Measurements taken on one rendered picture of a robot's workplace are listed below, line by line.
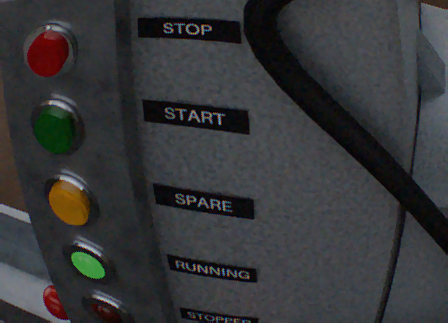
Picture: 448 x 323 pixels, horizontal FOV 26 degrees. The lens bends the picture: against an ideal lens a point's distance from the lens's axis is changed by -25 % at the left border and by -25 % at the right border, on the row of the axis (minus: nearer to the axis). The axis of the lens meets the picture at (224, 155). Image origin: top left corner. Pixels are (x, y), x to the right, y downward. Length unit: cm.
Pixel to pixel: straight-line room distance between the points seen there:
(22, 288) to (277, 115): 46
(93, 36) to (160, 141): 8
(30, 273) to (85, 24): 48
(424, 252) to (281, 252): 9
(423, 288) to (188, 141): 17
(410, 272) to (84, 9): 25
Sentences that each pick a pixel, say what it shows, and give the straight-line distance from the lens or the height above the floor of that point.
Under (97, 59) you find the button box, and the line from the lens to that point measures 49.
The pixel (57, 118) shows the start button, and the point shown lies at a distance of 51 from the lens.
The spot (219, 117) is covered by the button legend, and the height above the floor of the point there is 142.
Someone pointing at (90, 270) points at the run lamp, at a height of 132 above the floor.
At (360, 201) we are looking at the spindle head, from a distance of 53.
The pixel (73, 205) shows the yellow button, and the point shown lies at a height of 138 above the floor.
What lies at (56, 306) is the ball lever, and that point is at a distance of 75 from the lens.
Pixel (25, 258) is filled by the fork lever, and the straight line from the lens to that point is 93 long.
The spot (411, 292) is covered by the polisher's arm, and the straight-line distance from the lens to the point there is 60.
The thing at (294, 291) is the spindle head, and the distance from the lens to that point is 59.
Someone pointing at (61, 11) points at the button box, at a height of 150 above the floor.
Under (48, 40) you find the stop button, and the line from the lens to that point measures 48.
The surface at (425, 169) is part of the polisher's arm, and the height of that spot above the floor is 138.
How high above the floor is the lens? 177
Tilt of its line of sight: 44 degrees down
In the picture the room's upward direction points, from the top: 5 degrees counter-clockwise
